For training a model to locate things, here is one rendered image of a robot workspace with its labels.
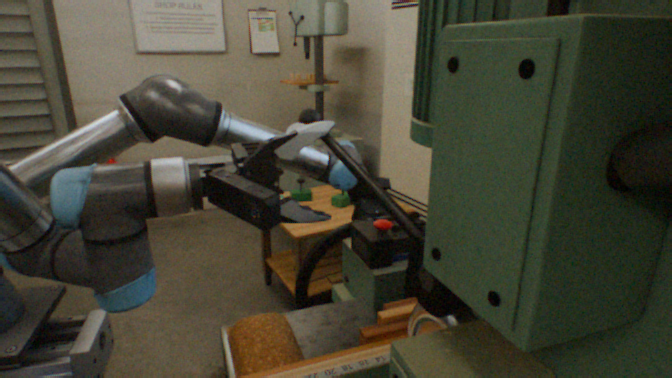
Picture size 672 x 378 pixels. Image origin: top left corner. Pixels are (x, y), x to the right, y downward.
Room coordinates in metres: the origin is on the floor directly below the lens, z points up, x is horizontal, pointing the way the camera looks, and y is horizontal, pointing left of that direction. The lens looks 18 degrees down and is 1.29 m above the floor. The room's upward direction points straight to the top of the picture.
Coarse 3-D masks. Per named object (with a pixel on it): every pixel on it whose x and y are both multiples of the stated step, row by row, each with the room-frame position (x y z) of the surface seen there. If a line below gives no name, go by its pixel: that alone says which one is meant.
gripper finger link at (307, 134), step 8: (288, 128) 0.60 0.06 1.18; (296, 128) 0.56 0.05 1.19; (304, 128) 0.56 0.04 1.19; (312, 128) 0.56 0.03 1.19; (320, 128) 0.56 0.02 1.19; (328, 128) 0.57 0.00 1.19; (296, 136) 0.55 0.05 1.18; (304, 136) 0.55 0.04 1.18; (312, 136) 0.56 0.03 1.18; (320, 136) 0.56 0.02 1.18; (288, 144) 0.55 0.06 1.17; (296, 144) 0.55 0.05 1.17; (304, 144) 0.55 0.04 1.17; (280, 152) 0.54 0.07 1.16; (288, 152) 0.55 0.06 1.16; (296, 152) 0.55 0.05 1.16
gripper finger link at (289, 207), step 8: (280, 200) 0.57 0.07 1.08; (288, 200) 0.56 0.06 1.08; (280, 208) 0.55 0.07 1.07; (288, 208) 0.56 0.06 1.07; (296, 208) 0.56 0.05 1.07; (304, 208) 0.57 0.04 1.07; (288, 216) 0.56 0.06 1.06; (296, 216) 0.56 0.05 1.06; (304, 216) 0.57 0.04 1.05; (312, 216) 0.57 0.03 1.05; (320, 216) 0.58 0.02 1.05; (328, 216) 0.59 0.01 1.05
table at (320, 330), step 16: (336, 288) 0.67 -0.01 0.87; (336, 304) 0.58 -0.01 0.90; (352, 304) 0.58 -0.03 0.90; (368, 304) 0.58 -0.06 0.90; (288, 320) 0.54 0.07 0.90; (304, 320) 0.54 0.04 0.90; (320, 320) 0.54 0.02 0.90; (336, 320) 0.54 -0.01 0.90; (352, 320) 0.54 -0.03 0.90; (368, 320) 0.54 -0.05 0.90; (224, 336) 0.50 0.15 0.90; (304, 336) 0.50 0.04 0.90; (320, 336) 0.50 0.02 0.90; (336, 336) 0.50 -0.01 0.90; (352, 336) 0.50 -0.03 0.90; (224, 352) 0.47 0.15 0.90; (304, 352) 0.47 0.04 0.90; (320, 352) 0.47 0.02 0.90; (224, 368) 0.50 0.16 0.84
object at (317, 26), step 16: (304, 0) 2.86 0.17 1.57; (320, 0) 2.69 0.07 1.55; (336, 0) 2.74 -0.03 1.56; (304, 16) 2.86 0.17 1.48; (320, 16) 2.69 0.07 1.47; (336, 16) 2.59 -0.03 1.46; (304, 32) 2.86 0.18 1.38; (320, 32) 2.69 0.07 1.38; (336, 32) 2.59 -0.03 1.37; (304, 48) 3.04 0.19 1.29; (320, 48) 2.86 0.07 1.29; (320, 64) 2.86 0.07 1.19; (288, 80) 3.08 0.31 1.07; (304, 80) 3.08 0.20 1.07; (320, 80) 2.86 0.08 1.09; (320, 96) 2.86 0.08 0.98; (320, 112) 2.86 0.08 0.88; (320, 144) 2.67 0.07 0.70; (288, 176) 2.78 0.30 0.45; (304, 176) 2.61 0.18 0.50
